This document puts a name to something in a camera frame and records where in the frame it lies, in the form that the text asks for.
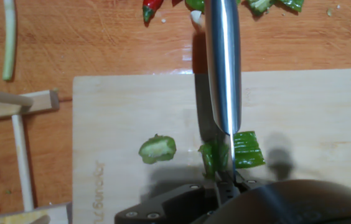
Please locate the steel cleaver knife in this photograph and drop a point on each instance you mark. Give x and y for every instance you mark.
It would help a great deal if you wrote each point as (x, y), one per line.
(223, 62)

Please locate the wooden peg dish rack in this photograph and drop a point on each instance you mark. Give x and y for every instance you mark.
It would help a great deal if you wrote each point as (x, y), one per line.
(23, 161)

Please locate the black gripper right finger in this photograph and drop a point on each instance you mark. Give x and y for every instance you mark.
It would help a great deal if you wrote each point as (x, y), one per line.
(236, 186)

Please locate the green chili pepper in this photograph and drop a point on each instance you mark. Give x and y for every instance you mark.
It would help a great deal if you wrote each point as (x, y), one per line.
(248, 151)

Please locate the green chili stem end piece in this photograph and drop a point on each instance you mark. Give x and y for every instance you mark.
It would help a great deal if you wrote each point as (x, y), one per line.
(157, 149)

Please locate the small white garlic bit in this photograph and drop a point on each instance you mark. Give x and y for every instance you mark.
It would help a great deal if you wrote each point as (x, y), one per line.
(196, 18)

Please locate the pale green onion stalk piece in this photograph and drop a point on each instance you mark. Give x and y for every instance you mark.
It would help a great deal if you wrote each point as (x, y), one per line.
(9, 40)

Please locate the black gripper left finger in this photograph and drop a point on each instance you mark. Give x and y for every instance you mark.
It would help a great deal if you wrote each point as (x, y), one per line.
(178, 205)

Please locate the dark red chili pepper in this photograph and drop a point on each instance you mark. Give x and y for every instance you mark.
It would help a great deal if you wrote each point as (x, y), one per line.
(153, 4)
(177, 2)

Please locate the green pepper piece pale inside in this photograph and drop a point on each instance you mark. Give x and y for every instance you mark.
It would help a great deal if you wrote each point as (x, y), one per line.
(259, 6)

